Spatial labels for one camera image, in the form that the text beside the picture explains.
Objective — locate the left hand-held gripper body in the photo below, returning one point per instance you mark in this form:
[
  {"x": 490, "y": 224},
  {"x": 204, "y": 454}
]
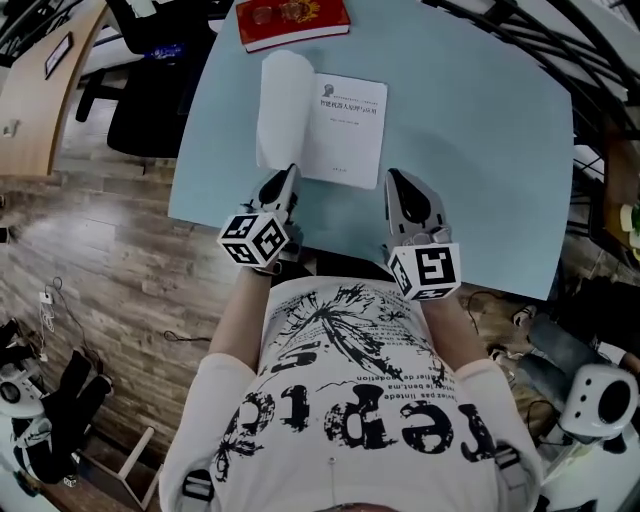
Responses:
[{"x": 255, "y": 240}]

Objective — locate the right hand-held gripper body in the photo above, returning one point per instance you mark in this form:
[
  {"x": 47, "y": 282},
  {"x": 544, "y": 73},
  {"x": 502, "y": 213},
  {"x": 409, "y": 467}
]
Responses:
[{"x": 430, "y": 267}]

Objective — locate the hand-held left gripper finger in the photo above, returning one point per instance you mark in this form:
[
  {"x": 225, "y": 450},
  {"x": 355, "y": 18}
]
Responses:
[
  {"x": 295, "y": 190},
  {"x": 275, "y": 187}
]

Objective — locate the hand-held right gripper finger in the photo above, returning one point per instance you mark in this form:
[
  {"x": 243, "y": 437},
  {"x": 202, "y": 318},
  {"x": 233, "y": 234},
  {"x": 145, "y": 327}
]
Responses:
[
  {"x": 430, "y": 210},
  {"x": 400, "y": 210}
]

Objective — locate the white book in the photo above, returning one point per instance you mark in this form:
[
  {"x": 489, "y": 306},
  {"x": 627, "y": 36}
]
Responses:
[{"x": 345, "y": 135}]

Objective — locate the person's right forearm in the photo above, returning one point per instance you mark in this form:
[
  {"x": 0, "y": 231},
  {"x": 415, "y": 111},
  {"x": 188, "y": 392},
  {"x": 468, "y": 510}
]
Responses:
[{"x": 450, "y": 335}]

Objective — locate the person's left forearm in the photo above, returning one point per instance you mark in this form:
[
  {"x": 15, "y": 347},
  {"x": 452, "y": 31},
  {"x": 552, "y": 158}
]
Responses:
[{"x": 240, "y": 310}]

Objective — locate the red hardcover book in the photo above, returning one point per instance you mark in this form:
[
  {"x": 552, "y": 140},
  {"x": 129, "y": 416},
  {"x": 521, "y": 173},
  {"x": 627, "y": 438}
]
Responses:
[{"x": 295, "y": 27}]

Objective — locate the black office chair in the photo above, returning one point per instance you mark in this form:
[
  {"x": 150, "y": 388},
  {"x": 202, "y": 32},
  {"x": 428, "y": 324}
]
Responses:
[{"x": 145, "y": 100}]

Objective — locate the clear eyeglasses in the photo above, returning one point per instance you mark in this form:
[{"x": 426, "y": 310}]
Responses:
[{"x": 261, "y": 15}]

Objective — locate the small wooden table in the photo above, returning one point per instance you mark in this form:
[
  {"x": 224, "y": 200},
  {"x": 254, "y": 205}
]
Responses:
[{"x": 617, "y": 170}]

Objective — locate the white black-printed shirt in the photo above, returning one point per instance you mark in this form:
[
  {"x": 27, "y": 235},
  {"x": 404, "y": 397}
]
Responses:
[{"x": 350, "y": 450}]

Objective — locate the potted green plant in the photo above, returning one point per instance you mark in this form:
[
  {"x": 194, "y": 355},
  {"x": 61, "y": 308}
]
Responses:
[{"x": 632, "y": 225}]

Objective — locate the black metal railing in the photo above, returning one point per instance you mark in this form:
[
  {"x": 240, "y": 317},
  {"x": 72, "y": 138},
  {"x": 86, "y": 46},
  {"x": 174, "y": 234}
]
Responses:
[{"x": 575, "y": 55}]

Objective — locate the white round-window backpack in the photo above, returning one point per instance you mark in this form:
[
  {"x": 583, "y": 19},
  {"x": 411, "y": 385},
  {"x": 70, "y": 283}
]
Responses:
[
  {"x": 15, "y": 395},
  {"x": 595, "y": 405}
]

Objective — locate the black garment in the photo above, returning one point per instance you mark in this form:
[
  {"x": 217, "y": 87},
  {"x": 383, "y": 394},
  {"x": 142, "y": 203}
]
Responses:
[{"x": 65, "y": 400}]

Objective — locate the curved wooden desk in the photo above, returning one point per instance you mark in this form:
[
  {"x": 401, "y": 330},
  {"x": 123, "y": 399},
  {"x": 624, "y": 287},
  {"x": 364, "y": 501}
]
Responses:
[{"x": 35, "y": 115}]

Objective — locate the black framed tablet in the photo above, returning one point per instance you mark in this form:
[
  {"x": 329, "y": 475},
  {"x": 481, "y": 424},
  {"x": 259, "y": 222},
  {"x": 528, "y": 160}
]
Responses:
[{"x": 59, "y": 55}]

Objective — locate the white stool frame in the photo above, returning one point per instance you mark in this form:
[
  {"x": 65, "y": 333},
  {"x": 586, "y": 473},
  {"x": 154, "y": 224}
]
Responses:
[{"x": 135, "y": 450}]

